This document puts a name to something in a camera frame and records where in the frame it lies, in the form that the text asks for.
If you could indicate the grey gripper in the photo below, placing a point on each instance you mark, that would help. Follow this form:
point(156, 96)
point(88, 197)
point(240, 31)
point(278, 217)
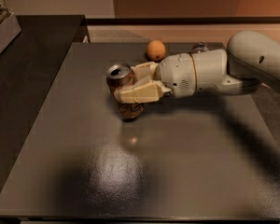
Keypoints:
point(176, 73)

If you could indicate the orange soda can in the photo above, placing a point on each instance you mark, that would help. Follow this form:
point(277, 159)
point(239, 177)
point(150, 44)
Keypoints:
point(119, 76)

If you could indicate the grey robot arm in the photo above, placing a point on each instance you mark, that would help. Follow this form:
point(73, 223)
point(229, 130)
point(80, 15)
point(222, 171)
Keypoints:
point(249, 60)

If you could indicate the orange fruit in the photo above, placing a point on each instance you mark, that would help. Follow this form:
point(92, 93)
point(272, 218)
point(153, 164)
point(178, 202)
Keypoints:
point(156, 50)

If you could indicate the clear plastic bottle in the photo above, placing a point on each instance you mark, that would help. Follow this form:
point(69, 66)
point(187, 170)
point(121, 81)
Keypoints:
point(199, 47)

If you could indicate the dark side table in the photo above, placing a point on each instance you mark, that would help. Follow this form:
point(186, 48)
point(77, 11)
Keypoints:
point(28, 67)

